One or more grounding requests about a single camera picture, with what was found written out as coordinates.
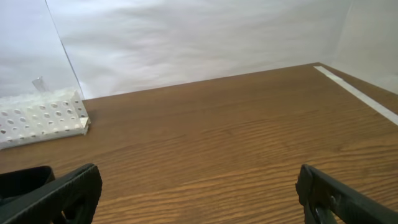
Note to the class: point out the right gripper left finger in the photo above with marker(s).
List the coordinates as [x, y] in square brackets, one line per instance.
[71, 189]

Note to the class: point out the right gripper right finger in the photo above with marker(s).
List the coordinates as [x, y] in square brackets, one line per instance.
[342, 202]

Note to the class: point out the white test tube rack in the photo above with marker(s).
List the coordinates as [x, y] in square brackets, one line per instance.
[40, 119]

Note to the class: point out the clear test tube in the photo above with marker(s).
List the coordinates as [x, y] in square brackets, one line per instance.
[39, 84]

